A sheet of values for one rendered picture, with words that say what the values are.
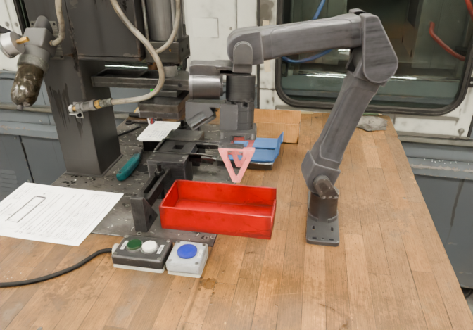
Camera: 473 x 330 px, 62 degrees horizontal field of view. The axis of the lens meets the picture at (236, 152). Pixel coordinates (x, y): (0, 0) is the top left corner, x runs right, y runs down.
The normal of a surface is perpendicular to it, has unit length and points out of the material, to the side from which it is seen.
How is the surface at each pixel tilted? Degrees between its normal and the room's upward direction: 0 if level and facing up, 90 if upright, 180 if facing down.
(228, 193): 90
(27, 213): 1
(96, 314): 0
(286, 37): 86
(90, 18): 90
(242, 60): 90
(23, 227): 1
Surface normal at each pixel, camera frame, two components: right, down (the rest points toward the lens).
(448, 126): -0.25, 0.44
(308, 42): 0.04, 0.50
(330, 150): 0.04, 0.29
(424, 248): -0.02, -0.89
